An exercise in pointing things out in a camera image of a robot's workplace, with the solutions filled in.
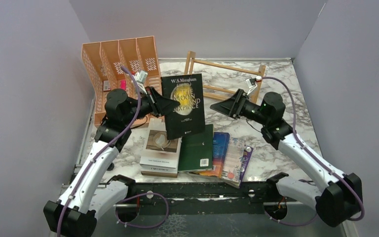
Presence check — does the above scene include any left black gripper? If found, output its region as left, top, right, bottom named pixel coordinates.
left=123, top=86, right=181, bottom=125

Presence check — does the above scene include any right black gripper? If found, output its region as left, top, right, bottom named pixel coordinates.
left=211, top=88, right=269, bottom=126

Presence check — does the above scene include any black Moon and Sixpence book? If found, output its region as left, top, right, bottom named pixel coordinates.
left=161, top=74, right=205, bottom=140

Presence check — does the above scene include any white Afternoon tea book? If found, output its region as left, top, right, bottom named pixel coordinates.
left=140, top=118, right=182, bottom=168

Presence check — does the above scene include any dark green book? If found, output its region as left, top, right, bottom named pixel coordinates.
left=178, top=124, right=214, bottom=173

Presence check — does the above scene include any white Decorate Furniture book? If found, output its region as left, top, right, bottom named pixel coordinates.
left=141, top=164, right=178, bottom=178

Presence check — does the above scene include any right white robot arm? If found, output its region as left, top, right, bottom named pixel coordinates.
left=210, top=89, right=365, bottom=227

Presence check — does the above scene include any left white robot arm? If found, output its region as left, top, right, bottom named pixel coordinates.
left=43, top=86, right=180, bottom=237

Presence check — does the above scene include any wooden book rack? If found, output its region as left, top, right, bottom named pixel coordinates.
left=184, top=51, right=266, bottom=103

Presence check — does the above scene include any blue orange book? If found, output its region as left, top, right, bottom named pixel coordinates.
left=212, top=132, right=230, bottom=175

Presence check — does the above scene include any pink highlighter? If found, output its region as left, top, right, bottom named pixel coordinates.
left=119, top=80, right=127, bottom=90

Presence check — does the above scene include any floral purple book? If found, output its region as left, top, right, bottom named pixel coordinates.
left=220, top=137, right=254, bottom=188

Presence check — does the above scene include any small red white box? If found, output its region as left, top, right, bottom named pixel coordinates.
left=103, top=80, right=111, bottom=91

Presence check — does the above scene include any yellow book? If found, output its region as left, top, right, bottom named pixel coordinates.
left=188, top=170, right=221, bottom=178

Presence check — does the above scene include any orange plastic file organizer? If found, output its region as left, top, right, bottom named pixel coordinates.
left=81, top=36, right=161, bottom=127

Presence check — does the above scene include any red emergency stop button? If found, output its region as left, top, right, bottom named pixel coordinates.
left=107, top=163, right=114, bottom=171

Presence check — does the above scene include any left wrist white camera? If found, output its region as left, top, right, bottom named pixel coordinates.
left=134, top=70, right=148, bottom=85

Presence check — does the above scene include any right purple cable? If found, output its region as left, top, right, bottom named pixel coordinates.
left=255, top=76, right=365, bottom=227

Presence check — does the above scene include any black metal base rail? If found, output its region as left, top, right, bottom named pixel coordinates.
left=69, top=163, right=299, bottom=217

